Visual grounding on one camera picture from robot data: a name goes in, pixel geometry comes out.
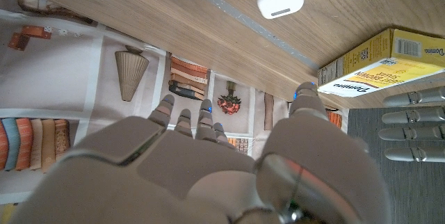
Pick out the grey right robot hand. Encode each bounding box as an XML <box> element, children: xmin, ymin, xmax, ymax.
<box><xmin>10</xmin><ymin>81</ymin><xmax>392</xmax><ymax>224</ymax></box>

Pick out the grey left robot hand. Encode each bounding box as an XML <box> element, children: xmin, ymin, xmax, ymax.
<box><xmin>378</xmin><ymin>86</ymin><xmax>445</xmax><ymax>163</ymax></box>

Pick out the yellow brown sugar box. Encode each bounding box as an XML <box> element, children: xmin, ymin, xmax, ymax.
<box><xmin>316</xmin><ymin>28</ymin><xmax>445</xmax><ymax>98</ymax></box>

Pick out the printed bookshelf backdrop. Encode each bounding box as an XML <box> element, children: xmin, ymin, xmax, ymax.
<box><xmin>0</xmin><ymin>0</ymin><xmax>350</xmax><ymax>214</ymax></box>

